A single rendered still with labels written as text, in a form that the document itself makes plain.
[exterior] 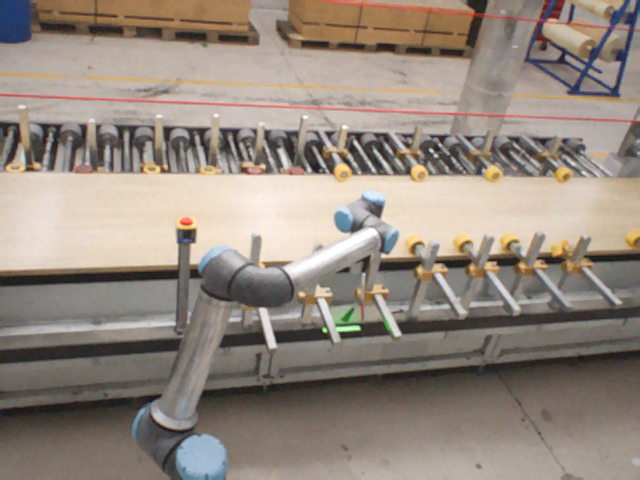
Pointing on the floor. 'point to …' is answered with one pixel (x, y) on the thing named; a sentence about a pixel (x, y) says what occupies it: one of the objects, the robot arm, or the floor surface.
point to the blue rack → (590, 52)
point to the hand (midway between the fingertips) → (359, 274)
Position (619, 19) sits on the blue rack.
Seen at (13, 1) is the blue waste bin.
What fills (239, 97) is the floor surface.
